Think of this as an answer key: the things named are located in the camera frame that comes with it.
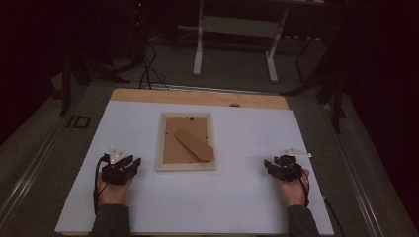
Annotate black floor cables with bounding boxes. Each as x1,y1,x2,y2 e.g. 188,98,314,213
137,42,171,91

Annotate person's right hand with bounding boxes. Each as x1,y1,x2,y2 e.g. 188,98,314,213
275,168,310,207

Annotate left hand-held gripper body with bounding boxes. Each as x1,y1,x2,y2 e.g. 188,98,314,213
100,146,132,186

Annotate right hand-held gripper cable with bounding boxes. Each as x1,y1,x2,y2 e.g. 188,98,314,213
297,169,311,208

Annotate metal floor rail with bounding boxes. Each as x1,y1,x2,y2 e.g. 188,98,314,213
0,119,68,226
320,103,385,237

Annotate wooden photo frame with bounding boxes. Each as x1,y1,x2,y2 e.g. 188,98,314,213
155,112,217,173

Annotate black cable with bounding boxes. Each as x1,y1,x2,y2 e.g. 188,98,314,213
320,192,346,237

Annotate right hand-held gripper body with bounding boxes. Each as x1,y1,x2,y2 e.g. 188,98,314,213
273,147,312,183

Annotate left hand-held gripper cable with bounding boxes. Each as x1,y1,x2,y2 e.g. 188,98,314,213
92,153,111,215

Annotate white table mat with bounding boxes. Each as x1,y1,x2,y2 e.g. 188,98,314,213
53,100,335,236

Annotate hand-held gripper cable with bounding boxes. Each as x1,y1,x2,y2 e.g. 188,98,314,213
92,153,111,215
297,169,311,208

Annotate black floor socket box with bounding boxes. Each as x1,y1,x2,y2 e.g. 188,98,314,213
66,115,91,129

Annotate person's left hand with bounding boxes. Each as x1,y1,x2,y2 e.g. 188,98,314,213
96,173,132,206

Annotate white metal table frame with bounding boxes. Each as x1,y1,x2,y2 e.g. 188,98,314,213
192,0,291,84

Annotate dark equipment tower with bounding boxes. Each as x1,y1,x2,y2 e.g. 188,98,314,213
127,0,150,65

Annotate black stand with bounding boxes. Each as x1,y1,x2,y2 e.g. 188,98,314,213
280,19,349,134
58,52,131,117

